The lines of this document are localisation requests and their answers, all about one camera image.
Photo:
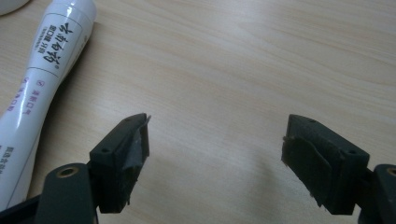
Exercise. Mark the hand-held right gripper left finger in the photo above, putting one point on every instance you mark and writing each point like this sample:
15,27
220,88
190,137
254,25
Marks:
116,174

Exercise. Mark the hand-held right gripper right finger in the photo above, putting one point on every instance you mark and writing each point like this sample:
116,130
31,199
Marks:
330,168

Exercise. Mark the white toothpaste tube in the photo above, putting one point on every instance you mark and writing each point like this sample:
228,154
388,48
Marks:
46,65

